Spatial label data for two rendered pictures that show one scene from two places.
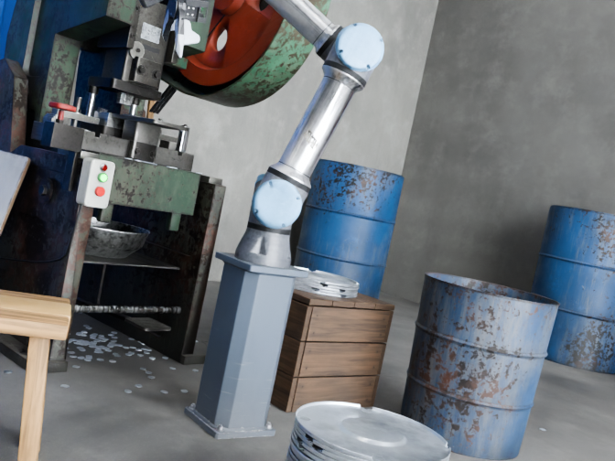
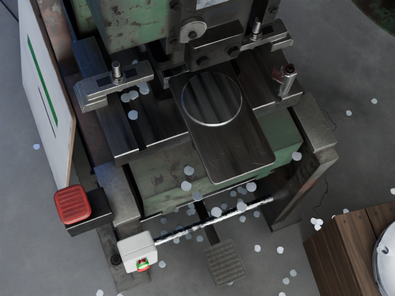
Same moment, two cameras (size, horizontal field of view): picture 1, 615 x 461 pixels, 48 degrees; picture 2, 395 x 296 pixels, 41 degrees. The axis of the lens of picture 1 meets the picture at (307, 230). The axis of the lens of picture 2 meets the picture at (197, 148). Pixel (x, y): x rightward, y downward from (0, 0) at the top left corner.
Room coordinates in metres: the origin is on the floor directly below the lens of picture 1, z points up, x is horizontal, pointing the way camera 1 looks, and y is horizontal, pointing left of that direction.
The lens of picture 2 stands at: (1.80, 0.47, 1.74)
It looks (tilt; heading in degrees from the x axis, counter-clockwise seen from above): 68 degrees down; 17
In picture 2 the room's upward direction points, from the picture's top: 10 degrees clockwise
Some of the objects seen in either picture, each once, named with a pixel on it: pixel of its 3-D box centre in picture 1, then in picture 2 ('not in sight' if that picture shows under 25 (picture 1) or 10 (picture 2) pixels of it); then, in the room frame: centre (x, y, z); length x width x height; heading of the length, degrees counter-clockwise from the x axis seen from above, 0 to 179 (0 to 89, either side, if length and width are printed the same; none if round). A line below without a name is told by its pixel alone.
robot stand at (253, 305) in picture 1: (245, 343); not in sight; (1.85, 0.10, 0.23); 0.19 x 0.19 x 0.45; 37
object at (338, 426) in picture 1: (372, 431); not in sight; (1.27, -0.19, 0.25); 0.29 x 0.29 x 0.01
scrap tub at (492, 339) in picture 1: (474, 361); not in sight; (2.18, -0.60, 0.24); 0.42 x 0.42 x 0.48
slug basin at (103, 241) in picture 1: (97, 237); not in sight; (2.38, 0.70, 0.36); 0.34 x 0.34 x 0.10
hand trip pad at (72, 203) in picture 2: (60, 117); (74, 208); (1.98, 0.75, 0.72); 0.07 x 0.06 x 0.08; 48
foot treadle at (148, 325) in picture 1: (106, 310); (194, 194); (2.29, 0.60, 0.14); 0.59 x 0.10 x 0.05; 48
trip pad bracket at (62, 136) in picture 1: (59, 155); (90, 218); (1.99, 0.74, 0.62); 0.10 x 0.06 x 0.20; 138
